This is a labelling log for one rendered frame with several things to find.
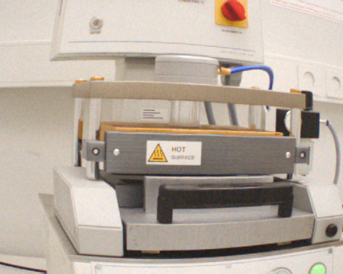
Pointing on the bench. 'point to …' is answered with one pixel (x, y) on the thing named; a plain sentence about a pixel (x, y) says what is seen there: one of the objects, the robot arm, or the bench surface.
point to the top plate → (190, 84)
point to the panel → (319, 256)
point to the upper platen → (183, 123)
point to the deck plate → (184, 256)
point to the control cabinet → (160, 43)
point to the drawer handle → (224, 197)
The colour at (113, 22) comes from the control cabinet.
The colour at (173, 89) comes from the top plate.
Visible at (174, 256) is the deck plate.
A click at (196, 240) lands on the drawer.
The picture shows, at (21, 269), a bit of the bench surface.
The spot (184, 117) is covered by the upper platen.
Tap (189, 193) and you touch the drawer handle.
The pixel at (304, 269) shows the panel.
